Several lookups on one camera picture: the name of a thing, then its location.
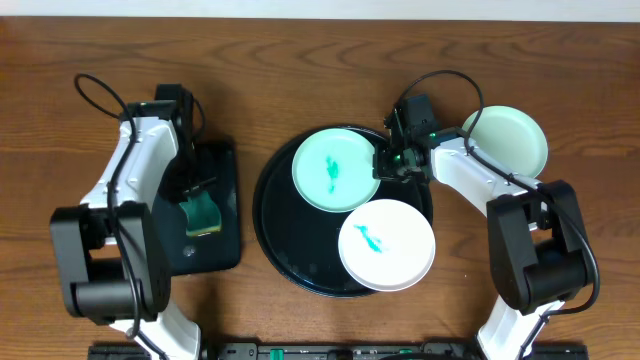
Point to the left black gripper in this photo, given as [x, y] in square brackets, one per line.
[195, 188]

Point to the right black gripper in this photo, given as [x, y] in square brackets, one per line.
[381, 168]

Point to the green yellow sponge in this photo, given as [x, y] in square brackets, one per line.
[202, 214]

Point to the mint green plate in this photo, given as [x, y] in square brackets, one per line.
[332, 170]

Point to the pale green plate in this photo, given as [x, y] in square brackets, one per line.
[510, 140]

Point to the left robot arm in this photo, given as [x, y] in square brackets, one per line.
[112, 266]

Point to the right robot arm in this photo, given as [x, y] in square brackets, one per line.
[541, 262]

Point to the black rectangular tray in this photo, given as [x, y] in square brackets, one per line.
[214, 251]

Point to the black round tray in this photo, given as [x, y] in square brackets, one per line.
[300, 240]

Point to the white plate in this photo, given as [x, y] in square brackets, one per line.
[386, 245]

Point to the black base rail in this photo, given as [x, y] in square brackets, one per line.
[252, 351]

